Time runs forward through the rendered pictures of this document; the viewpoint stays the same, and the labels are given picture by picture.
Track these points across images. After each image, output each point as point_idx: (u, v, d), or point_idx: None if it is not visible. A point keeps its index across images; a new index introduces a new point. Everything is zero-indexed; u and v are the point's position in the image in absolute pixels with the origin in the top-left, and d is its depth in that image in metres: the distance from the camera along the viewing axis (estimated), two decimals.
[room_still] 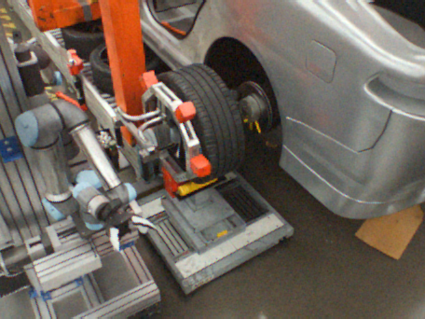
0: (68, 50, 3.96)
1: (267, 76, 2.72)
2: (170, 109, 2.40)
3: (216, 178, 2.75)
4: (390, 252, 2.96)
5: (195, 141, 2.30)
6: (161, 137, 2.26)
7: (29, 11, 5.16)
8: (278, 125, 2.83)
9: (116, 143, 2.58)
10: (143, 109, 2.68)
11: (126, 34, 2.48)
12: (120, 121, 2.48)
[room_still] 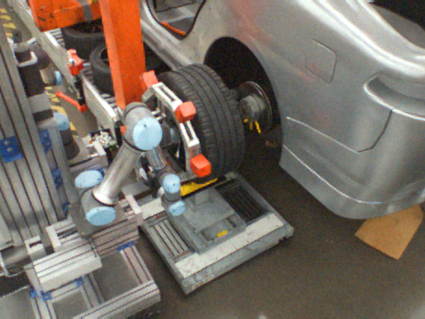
0: (68, 50, 3.96)
1: (267, 76, 2.72)
2: (170, 109, 2.40)
3: (216, 178, 2.75)
4: (390, 252, 2.96)
5: (195, 141, 2.30)
6: (161, 137, 2.26)
7: (29, 11, 5.16)
8: (278, 125, 2.83)
9: (116, 143, 2.58)
10: None
11: (126, 34, 2.48)
12: (120, 121, 2.48)
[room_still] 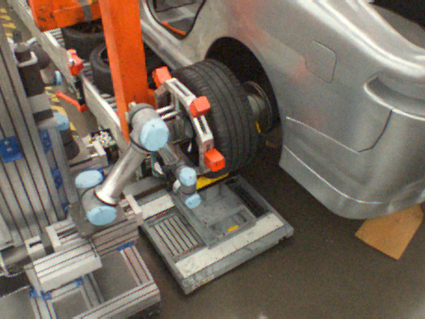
0: (68, 50, 3.96)
1: (267, 76, 2.72)
2: (183, 104, 2.43)
3: (227, 173, 2.79)
4: (390, 252, 2.96)
5: (209, 135, 2.33)
6: (175, 131, 2.29)
7: (29, 11, 5.16)
8: (278, 125, 2.83)
9: None
10: (156, 105, 2.71)
11: (126, 34, 2.48)
12: None
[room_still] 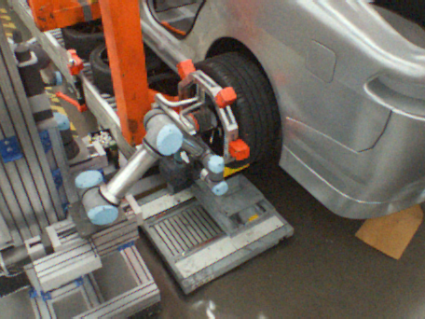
0: (68, 50, 3.96)
1: (267, 76, 2.72)
2: (208, 95, 2.50)
3: (248, 164, 2.85)
4: (390, 252, 2.96)
5: (234, 125, 2.40)
6: (202, 121, 2.36)
7: (29, 11, 5.16)
8: None
9: None
10: (179, 97, 2.77)
11: (126, 34, 2.48)
12: (159, 107, 2.58)
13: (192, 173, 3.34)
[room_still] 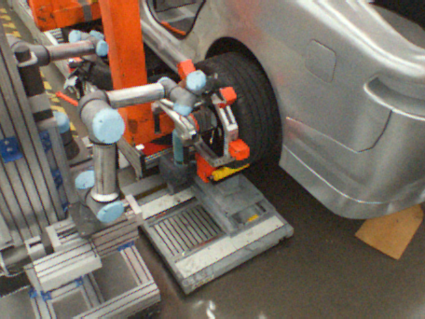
0: None
1: (267, 76, 2.72)
2: (208, 95, 2.50)
3: (248, 164, 2.85)
4: (390, 252, 2.96)
5: (234, 125, 2.40)
6: (202, 121, 2.36)
7: (29, 11, 5.16)
8: None
9: (155, 129, 2.68)
10: None
11: (126, 34, 2.48)
12: (159, 107, 2.58)
13: (192, 173, 3.34)
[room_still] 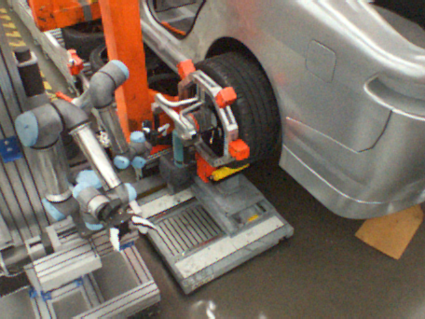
0: (68, 50, 3.96)
1: (267, 76, 2.72)
2: (208, 95, 2.50)
3: (248, 164, 2.85)
4: (390, 252, 2.96)
5: (234, 125, 2.40)
6: (202, 121, 2.36)
7: (29, 11, 5.16)
8: None
9: (155, 129, 2.68)
10: (179, 97, 2.77)
11: (126, 34, 2.48)
12: (159, 107, 2.58)
13: (192, 173, 3.34)
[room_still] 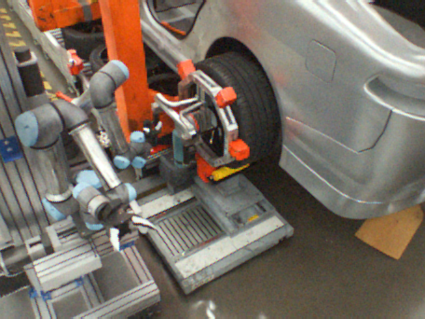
0: (68, 50, 3.96)
1: (267, 76, 2.72)
2: (208, 95, 2.50)
3: (248, 164, 2.85)
4: (390, 252, 2.96)
5: (234, 125, 2.40)
6: (202, 121, 2.36)
7: (29, 11, 5.16)
8: None
9: (155, 129, 2.68)
10: (179, 97, 2.77)
11: (126, 34, 2.48)
12: (159, 107, 2.58)
13: (192, 173, 3.34)
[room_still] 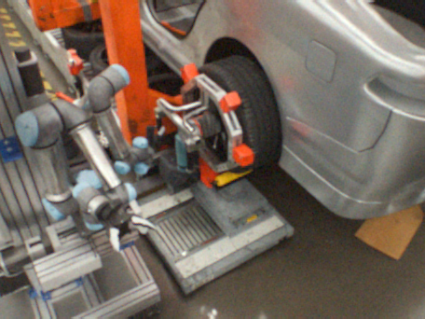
0: (68, 50, 3.96)
1: (267, 76, 2.72)
2: (212, 100, 2.46)
3: (253, 169, 2.82)
4: (390, 252, 2.96)
5: (239, 131, 2.36)
6: (206, 127, 2.32)
7: (29, 11, 5.16)
8: None
9: (157, 133, 2.65)
10: (182, 102, 2.74)
11: (126, 34, 2.48)
12: (162, 112, 2.55)
13: (192, 173, 3.34)
